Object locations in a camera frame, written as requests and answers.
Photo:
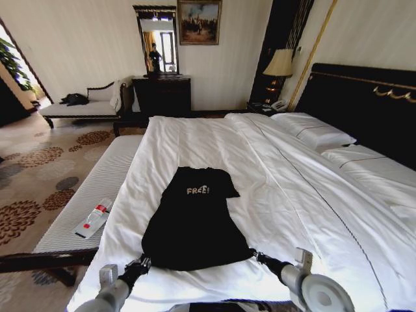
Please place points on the black bag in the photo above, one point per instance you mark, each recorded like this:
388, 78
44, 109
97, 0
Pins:
75, 99

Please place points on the black T-shirt with FREE print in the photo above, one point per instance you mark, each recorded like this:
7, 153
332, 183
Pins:
195, 227

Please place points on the dark wooden dresser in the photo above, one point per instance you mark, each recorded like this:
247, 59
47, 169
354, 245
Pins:
162, 94

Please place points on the gold framed painting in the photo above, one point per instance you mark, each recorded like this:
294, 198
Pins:
199, 22

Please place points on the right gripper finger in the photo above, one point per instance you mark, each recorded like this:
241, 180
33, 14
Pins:
260, 257
253, 253

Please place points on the white pillow with dark piping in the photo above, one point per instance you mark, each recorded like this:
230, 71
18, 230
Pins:
313, 130
373, 169

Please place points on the dark framed wall mirror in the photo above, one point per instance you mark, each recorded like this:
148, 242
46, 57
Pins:
137, 39

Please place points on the gold vertical wall trim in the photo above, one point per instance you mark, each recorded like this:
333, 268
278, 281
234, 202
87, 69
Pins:
312, 48

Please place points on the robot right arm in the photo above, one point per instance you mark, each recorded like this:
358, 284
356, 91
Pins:
312, 292

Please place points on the bench with white striped cushion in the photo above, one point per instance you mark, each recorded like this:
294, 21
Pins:
97, 182

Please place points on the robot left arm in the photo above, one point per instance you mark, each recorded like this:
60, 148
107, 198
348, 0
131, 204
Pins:
104, 297

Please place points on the white telephone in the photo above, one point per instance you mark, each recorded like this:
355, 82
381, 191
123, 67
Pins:
279, 104

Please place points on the dark nightstand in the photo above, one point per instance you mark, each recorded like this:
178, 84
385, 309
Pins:
260, 109

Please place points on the white duvet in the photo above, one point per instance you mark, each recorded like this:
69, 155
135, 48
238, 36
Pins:
292, 201

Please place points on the table lamp with cream shade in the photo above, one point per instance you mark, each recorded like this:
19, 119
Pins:
279, 62

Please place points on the green potted plant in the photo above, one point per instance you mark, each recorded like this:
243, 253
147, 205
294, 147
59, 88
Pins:
13, 65

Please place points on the white cloth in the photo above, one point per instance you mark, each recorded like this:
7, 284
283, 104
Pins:
115, 94

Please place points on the person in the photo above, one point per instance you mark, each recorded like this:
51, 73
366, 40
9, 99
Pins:
154, 58

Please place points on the dark wooden door frame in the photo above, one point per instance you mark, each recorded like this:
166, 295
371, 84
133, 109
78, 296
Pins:
29, 65

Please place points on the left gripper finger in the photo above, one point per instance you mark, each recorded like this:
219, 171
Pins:
147, 260
134, 263

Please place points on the black headboard with gold ornament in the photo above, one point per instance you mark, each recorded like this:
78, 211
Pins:
357, 107

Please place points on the white chaise longue dark frame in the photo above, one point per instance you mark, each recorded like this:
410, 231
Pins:
84, 110

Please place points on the clear plastic packet red label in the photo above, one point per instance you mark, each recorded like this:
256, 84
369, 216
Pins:
92, 219

